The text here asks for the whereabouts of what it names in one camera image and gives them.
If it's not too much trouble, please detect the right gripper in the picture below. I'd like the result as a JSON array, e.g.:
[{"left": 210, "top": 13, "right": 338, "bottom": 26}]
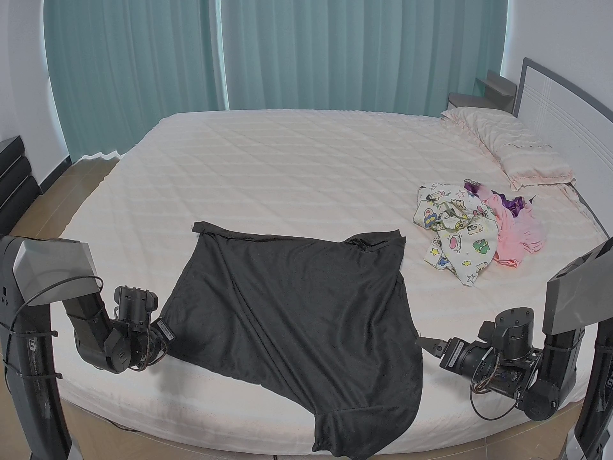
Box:
[{"left": 416, "top": 336, "right": 496, "bottom": 377}]

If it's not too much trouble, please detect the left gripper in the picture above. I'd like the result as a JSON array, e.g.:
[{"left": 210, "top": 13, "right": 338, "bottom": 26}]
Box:
[{"left": 136, "top": 318, "right": 177, "bottom": 369}]

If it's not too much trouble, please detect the black garment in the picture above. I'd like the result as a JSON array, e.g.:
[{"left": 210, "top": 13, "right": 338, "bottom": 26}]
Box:
[{"left": 158, "top": 221, "right": 424, "bottom": 454}]

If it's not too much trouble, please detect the bed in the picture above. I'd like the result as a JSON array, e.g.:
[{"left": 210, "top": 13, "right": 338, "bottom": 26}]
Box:
[{"left": 45, "top": 57, "right": 613, "bottom": 454}]

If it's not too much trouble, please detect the white printed pyjama garment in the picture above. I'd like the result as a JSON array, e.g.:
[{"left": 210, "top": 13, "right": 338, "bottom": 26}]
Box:
[{"left": 413, "top": 181, "right": 499, "bottom": 287}]

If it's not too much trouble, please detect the pink garment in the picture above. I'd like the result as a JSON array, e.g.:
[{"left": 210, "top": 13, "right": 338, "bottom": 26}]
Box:
[{"left": 479, "top": 185, "right": 548, "bottom": 268}]

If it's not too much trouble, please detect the purple garment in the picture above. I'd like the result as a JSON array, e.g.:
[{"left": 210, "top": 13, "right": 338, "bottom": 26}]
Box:
[{"left": 462, "top": 179, "right": 537, "bottom": 219}]

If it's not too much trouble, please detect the pale pink pillow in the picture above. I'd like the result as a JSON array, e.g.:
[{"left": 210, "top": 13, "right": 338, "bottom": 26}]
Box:
[{"left": 441, "top": 107, "right": 577, "bottom": 191}]

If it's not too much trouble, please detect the black chest of drawers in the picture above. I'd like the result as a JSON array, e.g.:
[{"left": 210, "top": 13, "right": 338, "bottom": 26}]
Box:
[{"left": 0, "top": 135, "right": 39, "bottom": 224}]

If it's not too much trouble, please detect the grey bedside table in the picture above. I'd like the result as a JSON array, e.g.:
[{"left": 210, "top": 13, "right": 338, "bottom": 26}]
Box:
[{"left": 448, "top": 70, "right": 519, "bottom": 114}]

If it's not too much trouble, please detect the blue-green curtain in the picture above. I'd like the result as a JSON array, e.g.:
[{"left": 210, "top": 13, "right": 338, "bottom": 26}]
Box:
[
  {"left": 218, "top": 0, "right": 508, "bottom": 116},
  {"left": 43, "top": 0, "right": 228, "bottom": 159}
]

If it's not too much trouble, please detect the black cable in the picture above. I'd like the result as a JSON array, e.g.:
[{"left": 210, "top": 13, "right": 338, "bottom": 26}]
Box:
[
  {"left": 10, "top": 276, "right": 104, "bottom": 339},
  {"left": 469, "top": 353, "right": 508, "bottom": 421}
]

